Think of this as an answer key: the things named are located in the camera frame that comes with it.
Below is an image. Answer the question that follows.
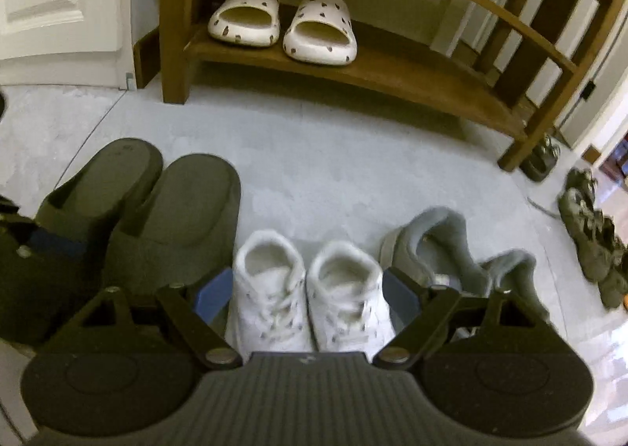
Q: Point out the wooden shoe rack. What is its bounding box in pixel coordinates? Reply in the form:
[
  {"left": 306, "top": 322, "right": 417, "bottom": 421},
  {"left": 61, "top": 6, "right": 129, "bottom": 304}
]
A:
[{"left": 159, "top": 0, "right": 620, "bottom": 173}]

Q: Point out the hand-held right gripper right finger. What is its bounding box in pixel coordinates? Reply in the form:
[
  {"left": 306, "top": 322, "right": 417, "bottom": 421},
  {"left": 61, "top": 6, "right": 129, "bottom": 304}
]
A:
[{"left": 373, "top": 267, "right": 537, "bottom": 371}]

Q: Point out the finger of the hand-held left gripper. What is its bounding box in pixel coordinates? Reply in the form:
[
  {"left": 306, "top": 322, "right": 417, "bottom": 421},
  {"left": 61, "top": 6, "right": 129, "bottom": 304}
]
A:
[{"left": 10, "top": 223, "right": 88, "bottom": 263}]

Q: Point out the dark green slipper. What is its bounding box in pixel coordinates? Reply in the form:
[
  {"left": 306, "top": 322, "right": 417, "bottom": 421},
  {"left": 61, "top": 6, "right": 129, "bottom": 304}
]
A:
[
  {"left": 34, "top": 137, "right": 164, "bottom": 253},
  {"left": 104, "top": 153, "right": 242, "bottom": 312}
]

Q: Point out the olive strappy sandal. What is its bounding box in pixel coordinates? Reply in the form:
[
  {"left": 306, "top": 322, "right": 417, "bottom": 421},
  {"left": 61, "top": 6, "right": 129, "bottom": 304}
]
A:
[
  {"left": 564, "top": 168, "right": 598, "bottom": 206},
  {"left": 521, "top": 133, "right": 561, "bottom": 180},
  {"left": 597, "top": 240, "right": 628, "bottom": 310},
  {"left": 558, "top": 188, "right": 616, "bottom": 282}
]

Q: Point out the white sneaker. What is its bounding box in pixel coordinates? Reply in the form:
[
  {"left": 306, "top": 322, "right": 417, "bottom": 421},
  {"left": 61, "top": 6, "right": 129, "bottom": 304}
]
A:
[
  {"left": 226, "top": 229, "right": 316, "bottom": 355},
  {"left": 307, "top": 240, "right": 396, "bottom": 353}
]

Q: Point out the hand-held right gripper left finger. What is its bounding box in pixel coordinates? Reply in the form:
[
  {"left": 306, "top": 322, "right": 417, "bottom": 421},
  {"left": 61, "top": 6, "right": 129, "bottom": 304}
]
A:
[{"left": 81, "top": 267, "right": 243, "bottom": 371}]

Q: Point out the grey fleece-lined shoe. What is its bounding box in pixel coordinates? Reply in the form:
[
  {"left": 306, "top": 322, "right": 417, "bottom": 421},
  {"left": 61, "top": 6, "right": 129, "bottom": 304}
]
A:
[
  {"left": 380, "top": 206, "right": 491, "bottom": 302},
  {"left": 451, "top": 250, "right": 553, "bottom": 341}
]

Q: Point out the cream spotted slide sandal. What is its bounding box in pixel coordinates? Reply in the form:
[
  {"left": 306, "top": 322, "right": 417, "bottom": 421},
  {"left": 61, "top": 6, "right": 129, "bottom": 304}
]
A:
[
  {"left": 283, "top": 0, "right": 358, "bottom": 67},
  {"left": 207, "top": 0, "right": 281, "bottom": 49}
]

